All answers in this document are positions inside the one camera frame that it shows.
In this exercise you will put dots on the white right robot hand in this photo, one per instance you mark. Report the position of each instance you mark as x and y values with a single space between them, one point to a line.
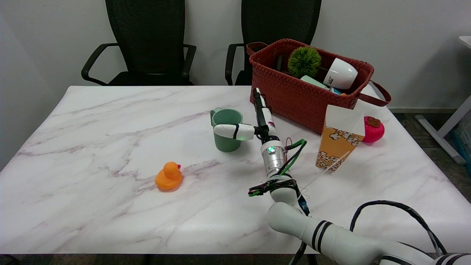
266 121

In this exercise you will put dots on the green mug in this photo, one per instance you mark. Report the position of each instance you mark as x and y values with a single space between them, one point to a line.
226 143

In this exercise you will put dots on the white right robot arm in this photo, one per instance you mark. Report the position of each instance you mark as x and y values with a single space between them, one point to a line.
331 235

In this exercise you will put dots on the red woven basket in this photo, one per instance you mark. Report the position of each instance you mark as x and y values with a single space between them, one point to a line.
290 95

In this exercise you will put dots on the mint green box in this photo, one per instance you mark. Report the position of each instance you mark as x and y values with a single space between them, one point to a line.
312 81

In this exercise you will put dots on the green spiky ball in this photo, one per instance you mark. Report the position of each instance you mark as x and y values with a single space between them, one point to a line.
304 62

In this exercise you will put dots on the popcorn box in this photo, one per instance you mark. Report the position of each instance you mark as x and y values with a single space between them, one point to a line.
336 147

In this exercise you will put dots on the white zip tie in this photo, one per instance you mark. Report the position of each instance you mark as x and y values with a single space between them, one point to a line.
323 172

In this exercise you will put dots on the white cup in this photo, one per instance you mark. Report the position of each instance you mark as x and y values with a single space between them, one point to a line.
341 73

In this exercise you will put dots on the black office chair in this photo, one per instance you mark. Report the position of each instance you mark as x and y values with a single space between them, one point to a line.
147 36
279 22

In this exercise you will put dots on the pink persimmon toy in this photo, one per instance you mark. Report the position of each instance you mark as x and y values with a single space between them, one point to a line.
374 132

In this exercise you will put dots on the orange rubber duck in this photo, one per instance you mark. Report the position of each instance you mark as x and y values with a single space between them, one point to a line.
168 178

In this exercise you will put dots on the white desk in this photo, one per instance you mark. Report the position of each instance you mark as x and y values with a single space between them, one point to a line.
450 123

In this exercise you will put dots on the blue storage box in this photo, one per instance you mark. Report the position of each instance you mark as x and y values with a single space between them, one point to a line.
464 141

